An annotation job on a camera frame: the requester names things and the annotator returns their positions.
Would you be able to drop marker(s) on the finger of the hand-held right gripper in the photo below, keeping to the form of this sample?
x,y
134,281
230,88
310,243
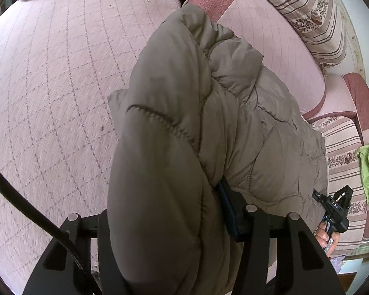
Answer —
x,y
318,196

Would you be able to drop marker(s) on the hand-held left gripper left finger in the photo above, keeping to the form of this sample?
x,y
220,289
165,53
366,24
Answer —
x,y
103,239

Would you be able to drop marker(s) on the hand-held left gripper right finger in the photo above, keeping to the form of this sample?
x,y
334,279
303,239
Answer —
x,y
226,199

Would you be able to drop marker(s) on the olive puffer jacket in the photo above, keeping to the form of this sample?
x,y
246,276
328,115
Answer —
x,y
172,129

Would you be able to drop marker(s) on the person's right hand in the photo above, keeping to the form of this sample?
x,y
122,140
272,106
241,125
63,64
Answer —
x,y
324,236

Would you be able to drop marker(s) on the striped floral pillow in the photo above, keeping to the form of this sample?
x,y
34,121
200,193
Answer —
x,y
341,159
310,15

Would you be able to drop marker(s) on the red pink cushion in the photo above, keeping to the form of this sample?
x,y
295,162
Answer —
x,y
361,104

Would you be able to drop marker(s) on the pink pillow red border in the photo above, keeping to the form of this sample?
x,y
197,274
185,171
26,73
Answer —
x,y
335,95

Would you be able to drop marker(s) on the pink striped sofa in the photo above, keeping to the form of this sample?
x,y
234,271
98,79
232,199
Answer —
x,y
264,46

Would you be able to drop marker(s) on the cream headboard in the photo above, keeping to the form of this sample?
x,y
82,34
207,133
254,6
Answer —
x,y
353,37

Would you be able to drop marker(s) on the pink quilted bed mattress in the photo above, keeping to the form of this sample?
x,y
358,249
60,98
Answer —
x,y
49,83

